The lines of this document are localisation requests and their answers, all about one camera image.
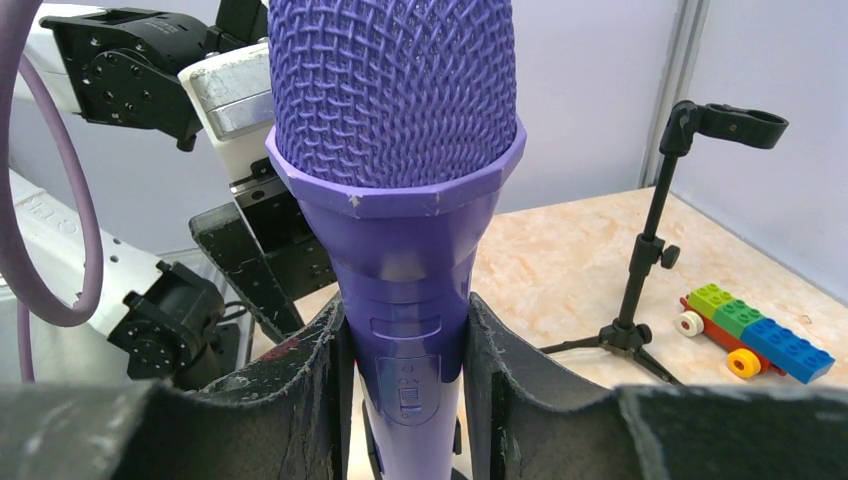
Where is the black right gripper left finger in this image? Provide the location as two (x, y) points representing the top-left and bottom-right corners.
(1, 297), (353, 479)

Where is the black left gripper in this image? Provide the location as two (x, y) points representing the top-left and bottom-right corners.
(188, 158), (336, 344)

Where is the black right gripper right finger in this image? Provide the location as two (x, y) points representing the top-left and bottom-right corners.
(463, 295), (847, 479)

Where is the purple toy microphone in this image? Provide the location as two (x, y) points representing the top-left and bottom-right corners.
(266, 1), (527, 479)

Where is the black tripod mic stand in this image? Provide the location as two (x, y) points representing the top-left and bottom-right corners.
(541, 100), (789, 385)

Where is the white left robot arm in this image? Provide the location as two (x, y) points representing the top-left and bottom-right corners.
(1, 1), (338, 390)

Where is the colourful toy brick block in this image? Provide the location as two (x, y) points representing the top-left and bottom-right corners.
(674, 283), (835, 384)

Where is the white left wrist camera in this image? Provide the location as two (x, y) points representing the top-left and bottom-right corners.
(178, 43), (274, 183)

